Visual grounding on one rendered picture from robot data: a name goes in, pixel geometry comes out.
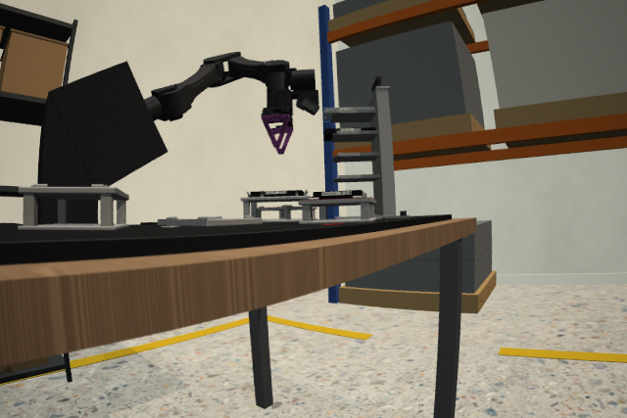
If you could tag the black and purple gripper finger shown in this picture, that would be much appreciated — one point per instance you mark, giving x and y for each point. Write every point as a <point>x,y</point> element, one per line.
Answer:
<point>274,119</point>
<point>289,131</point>

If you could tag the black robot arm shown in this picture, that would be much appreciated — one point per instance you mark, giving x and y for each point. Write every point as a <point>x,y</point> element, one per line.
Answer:
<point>171,102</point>

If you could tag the white microplate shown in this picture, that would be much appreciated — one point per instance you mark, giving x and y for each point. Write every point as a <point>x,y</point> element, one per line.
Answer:
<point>327,113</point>

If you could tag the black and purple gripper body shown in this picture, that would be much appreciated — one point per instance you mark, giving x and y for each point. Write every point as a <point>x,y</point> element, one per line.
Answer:
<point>272,109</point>

